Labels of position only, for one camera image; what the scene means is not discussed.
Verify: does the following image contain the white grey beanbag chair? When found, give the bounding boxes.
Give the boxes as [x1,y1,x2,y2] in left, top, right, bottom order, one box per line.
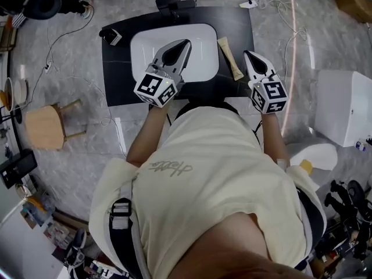
[286,142,339,191]

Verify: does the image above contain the person's neck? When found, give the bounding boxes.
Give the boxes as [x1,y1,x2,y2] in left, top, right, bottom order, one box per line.
[174,212,318,279]

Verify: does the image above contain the person's right forearm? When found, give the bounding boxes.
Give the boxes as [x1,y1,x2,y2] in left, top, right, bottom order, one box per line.
[261,112,291,169]

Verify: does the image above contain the black and white dispenser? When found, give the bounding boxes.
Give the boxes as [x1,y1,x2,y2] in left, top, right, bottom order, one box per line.
[99,28,122,47]

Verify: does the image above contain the long white floor cable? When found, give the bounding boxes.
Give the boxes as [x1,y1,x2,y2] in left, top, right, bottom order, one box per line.
[258,0,309,78]

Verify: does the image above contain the black equipment pile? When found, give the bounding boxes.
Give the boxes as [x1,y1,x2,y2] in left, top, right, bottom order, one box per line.
[315,178,372,273]

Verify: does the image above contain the person's black trousers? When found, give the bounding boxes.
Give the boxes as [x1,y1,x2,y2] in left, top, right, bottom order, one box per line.
[175,99,241,116]

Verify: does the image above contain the person's left forearm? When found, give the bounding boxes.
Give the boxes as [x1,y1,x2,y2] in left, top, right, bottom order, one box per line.
[126,105,171,169]

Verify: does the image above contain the beige tube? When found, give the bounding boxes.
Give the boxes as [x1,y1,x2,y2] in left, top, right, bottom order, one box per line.
[217,37,244,81]

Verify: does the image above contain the wooden stool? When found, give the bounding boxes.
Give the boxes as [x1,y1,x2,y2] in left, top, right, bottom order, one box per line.
[24,98,87,151]

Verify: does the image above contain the black round stand base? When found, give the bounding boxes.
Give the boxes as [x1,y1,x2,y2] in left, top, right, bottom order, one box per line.
[13,105,24,124]

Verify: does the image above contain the white box appliance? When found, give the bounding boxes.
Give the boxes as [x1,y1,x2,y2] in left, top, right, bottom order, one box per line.
[314,70,372,148]

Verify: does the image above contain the person's cream shirt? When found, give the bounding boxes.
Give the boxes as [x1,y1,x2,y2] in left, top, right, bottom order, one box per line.
[89,106,326,279]

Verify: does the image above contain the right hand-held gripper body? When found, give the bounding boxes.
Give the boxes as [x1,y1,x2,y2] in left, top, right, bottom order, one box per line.
[248,74,290,115]

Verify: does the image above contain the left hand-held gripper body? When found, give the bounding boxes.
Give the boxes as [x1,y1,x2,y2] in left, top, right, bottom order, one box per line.
[133,64,185,109]

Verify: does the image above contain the black vanity cabinet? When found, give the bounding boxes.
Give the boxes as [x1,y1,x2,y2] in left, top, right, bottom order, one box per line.
[101,6,256,108]

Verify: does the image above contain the black equipment case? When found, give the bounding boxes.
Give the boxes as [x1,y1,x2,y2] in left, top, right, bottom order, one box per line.
[0,149,38,190]

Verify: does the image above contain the black grey harness strap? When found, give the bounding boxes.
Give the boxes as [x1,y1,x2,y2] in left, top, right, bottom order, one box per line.
[109,181,146,279]
[296,186,327,262]

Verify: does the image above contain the yellow cushion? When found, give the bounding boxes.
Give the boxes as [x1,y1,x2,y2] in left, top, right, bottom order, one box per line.
[299,159,316,174]

